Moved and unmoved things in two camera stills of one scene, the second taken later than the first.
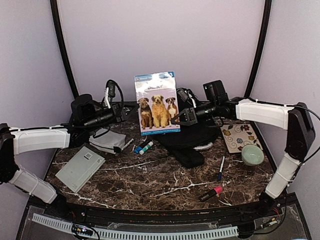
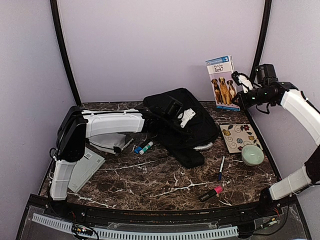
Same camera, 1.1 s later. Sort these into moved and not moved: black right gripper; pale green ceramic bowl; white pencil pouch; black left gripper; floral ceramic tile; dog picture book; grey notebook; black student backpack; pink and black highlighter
Moved: black right gripper; dog picture book; black left gripper
Not moved: pink and black highlighter; grey notebook; black student backpack; floral ceramic tile; pale green ceramic bowl; white pencil pouch
